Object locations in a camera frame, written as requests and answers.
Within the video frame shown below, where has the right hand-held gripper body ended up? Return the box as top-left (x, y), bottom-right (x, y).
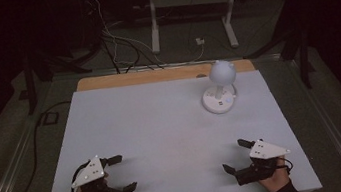
top-left (230, 134), bottom-right (295, 188)

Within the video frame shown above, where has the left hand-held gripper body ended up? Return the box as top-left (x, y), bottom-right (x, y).
top-left (66, 152), bottom-right (125, 192)

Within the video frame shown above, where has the person's right hand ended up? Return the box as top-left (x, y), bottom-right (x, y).
top-left (255, 155), bottom-right (294, 192)

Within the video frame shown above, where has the white table mat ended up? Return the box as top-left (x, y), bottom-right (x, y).
top-left (28, 58), bottom-right (324, 192)

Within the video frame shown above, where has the white round desk lamp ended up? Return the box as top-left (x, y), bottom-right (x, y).
top-left (196, 57), bottom-right (243, 117)

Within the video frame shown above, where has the black tripod stand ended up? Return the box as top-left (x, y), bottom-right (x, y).
top-left (19, 41), bottom-right (110, 116)
top-left (239, 19), bottom-right (319, 98)

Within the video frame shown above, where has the white plug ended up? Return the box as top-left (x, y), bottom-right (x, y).
top-left (195, 36), bottom-right (207, 47)

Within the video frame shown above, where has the white metal stand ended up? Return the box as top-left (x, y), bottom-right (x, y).
top-left (144, 0), bottom-right (250, 60)

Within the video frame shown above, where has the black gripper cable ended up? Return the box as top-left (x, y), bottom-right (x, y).
top-left (66, 160), bottom-right (96, 192)
top-left (280, 155), bottom-right (295, 175)

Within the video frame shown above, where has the long black floor cable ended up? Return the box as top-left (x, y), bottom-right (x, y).
top-left (0, 99), bottom-right (85, 192)

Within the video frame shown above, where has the black square floor frame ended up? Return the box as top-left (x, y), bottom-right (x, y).
top-left (41, 110), bottom-right (61, 127)

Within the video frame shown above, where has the bundle of black cables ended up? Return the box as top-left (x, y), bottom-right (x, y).
top-left (98, 23), bottom-right (166, 78)

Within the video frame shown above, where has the white cable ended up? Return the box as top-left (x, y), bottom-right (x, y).
top-left (88, 0), bottom-right (208, 78)

